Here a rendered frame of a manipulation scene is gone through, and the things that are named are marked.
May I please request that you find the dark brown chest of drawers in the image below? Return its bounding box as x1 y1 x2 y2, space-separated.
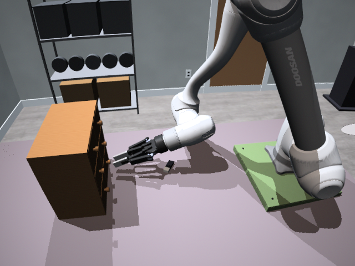
26 100 107 220

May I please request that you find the dark brown drawer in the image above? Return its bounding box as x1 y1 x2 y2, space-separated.
93 104 103 143
88 126 99 173
101 173 110 212
98 126 107 163
103 146 111 180
95 152 105 193

